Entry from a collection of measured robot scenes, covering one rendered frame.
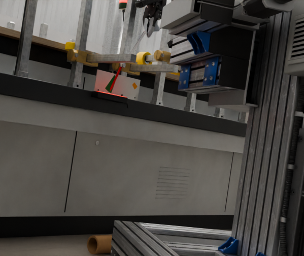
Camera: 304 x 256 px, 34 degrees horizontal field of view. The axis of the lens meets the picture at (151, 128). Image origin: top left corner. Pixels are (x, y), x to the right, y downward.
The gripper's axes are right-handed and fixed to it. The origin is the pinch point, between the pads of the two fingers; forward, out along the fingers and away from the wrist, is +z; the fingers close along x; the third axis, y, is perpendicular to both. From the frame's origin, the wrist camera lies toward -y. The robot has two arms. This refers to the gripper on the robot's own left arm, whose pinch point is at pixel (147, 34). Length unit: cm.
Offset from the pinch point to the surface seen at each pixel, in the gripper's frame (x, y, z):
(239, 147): 8, 94, 45
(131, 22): 6.1, -5.5, -4.7
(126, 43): 6.1, -6.6, 5.8
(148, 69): -7.6, -2.9, 17.1
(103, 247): -5, -12, 97
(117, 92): 5.4, -8.0, 28.7
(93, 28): 743, 501, -170
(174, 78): 22, 44, 13
